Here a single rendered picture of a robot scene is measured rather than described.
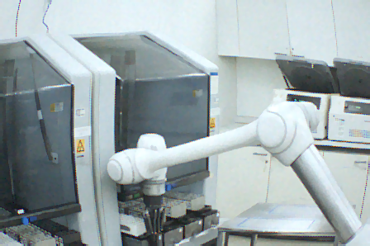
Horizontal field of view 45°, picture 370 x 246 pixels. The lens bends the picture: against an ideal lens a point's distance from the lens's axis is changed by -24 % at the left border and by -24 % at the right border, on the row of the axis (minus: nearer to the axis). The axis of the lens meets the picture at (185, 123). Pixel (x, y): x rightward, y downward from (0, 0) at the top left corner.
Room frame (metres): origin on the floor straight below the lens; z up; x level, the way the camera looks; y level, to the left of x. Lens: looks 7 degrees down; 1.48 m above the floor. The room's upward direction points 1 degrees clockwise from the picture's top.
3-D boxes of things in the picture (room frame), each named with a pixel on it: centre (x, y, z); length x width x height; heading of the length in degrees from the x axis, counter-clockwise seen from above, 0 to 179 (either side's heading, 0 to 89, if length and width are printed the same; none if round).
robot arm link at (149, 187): (1.95, 0.11, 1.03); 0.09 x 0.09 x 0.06
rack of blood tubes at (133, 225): (2.06, 0.28, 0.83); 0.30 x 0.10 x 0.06; 57
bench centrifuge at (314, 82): (4.31, -1.02, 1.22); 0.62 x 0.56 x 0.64; 145
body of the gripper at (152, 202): (1.95, 0.11, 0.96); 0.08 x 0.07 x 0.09; 147
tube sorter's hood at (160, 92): (2.32, 0.27, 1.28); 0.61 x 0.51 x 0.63; 147
